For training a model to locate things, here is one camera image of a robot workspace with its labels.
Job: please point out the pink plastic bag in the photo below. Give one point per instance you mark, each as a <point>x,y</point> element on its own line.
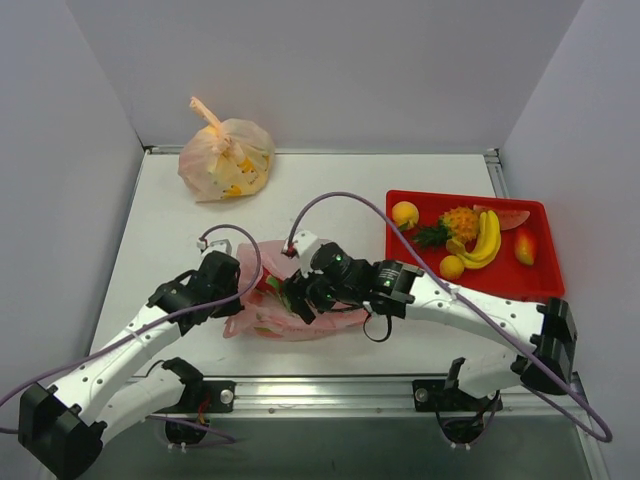
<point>263,316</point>

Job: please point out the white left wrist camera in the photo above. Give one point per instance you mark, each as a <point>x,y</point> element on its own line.
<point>206,247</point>

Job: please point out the orange plastic bag with fruit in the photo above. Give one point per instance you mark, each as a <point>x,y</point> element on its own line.
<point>225,159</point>

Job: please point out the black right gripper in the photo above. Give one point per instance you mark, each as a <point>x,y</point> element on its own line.
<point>298,298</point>

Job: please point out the aluminium front rail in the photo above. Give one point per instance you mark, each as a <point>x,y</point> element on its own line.
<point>293,397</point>

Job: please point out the watermelon slice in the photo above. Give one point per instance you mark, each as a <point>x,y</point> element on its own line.
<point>509,219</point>

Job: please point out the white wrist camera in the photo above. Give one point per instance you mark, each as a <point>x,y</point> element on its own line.
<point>206,247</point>
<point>305,245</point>

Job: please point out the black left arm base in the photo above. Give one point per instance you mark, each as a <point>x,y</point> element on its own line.
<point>199,399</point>

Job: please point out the orange toy pineapple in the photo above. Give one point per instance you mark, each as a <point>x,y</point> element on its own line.
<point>460,223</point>

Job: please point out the yellow fruit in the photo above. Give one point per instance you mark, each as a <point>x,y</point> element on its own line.
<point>487,246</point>

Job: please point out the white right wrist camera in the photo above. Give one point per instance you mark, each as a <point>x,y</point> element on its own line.
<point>305,245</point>

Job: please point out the red toy dragon fruit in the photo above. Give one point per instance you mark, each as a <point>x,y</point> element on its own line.
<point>273,286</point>

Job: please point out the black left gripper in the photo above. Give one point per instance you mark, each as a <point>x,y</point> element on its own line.
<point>232,288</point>

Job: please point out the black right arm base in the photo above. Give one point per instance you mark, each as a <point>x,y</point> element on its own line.
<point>462,419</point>

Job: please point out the red yellow mango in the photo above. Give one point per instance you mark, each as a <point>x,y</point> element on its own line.
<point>525,246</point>

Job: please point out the small yellow lemon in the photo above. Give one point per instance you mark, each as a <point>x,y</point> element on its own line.
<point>451,268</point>

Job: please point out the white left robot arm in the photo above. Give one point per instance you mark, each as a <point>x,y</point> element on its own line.
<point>66,425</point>

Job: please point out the orange fruit with leaf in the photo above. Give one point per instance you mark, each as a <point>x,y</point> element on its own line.
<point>405,215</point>

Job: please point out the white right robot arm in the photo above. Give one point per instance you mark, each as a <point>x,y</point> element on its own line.
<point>537,340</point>

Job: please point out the red plastic tray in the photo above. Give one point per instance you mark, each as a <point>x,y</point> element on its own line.
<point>505,277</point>

